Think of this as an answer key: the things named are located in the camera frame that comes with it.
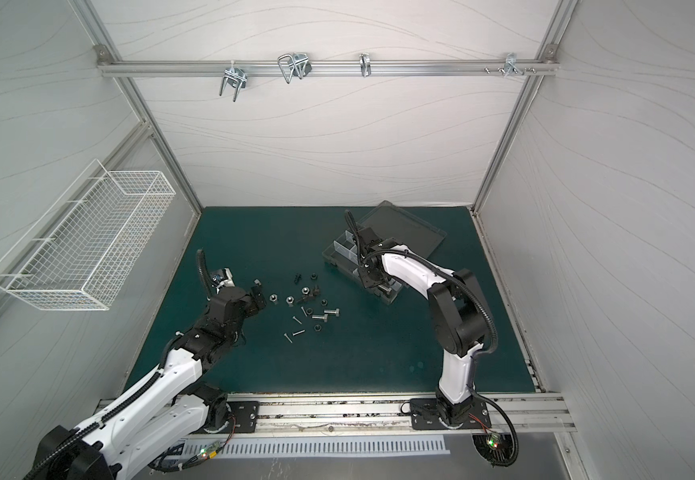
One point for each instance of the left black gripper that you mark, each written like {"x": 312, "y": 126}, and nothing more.
{"x": 253, "y": 307}

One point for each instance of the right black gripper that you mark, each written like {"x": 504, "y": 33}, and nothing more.
{"x": 365, "y": 241}

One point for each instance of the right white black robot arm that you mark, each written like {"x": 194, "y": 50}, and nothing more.
{"x": 462, "y": 320}

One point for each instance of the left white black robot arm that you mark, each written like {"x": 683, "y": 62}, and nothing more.
{"x": 142, "y": 427}

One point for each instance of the clear plastic compartment organizer box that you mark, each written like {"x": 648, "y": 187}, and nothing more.
{"x": 388, "y": 222}

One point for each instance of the green table mat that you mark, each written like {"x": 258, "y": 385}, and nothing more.
{"x": 372, "y": 347}

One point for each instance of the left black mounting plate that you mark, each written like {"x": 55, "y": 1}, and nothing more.
{"x": 242, "y": 417}

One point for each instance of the black mounting plate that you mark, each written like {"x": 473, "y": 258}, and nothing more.
{"x": 242, "y": 417}
{"x": 430, "y": 413}

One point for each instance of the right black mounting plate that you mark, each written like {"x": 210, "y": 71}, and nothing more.
{"x": 430, "y": 413}

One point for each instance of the middle metal U-bolt clamp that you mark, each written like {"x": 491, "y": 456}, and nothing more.
{"x": 295, "y": 65}

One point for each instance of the metal u-bolt clamp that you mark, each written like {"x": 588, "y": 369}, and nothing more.
{"x": 234, "y": 80}
{"x": 295, "y": 65}

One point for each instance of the left metal U-bolt clamp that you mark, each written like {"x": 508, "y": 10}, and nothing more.
{"x": 234, "y": 80}

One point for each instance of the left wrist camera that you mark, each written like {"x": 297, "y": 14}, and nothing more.
{"x": 222, "y": 278}

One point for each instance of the white wire basket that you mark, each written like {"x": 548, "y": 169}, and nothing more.
{"x": 79, "y": 253}

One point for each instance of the white slotted cable duct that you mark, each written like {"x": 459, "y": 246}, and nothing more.
{"x": 335, "y": 447}

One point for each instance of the small metal bracket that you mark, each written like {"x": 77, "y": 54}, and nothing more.
{"x": 365, "y": 65}

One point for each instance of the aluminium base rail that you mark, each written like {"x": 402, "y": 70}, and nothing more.
{"x": 290, "y": 415}

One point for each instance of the right metal bracket with bolts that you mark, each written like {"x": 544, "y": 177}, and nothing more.
{"x": 511, "y": 68}

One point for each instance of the horizontal aluminium top rail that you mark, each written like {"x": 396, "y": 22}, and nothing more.
{"x": 321, "y": 68}

